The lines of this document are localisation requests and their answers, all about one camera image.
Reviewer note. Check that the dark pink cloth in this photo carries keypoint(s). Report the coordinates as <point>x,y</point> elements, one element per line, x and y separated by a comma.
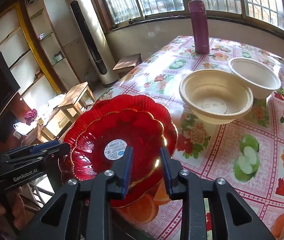
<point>30,116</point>

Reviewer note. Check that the white tower air conditioner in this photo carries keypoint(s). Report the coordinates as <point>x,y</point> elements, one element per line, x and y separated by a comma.
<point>93,36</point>

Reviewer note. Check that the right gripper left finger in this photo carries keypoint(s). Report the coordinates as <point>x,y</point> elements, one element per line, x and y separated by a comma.
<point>111,184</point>

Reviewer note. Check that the white paper bowl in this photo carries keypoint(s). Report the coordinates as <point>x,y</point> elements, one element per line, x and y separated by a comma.
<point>258,77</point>

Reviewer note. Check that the magenta thermos bottle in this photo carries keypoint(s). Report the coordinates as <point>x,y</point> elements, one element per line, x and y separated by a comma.
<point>199,24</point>

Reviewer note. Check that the low wooden stool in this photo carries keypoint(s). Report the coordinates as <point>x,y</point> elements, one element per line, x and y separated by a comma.
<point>127,63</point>

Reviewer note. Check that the black television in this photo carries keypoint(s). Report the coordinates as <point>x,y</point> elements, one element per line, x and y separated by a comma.
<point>8,84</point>

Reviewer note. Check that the large red glass plate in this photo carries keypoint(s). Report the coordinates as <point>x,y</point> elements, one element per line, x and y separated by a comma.
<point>116,104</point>

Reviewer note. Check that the cream ribbed plastic bowl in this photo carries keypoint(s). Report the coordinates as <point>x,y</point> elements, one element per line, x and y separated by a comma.
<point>216,96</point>

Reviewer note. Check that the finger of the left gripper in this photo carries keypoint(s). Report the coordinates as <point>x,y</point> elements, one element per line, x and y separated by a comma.
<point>44,146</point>
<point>21,156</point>

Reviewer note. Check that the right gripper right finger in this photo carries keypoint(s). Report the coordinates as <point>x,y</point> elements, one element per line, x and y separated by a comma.
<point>181,184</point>

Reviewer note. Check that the wooden wall shelf unit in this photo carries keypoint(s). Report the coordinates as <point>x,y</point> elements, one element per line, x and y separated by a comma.
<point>34,53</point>

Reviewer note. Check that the person's left hand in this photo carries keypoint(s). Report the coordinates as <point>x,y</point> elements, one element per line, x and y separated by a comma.
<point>18,211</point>

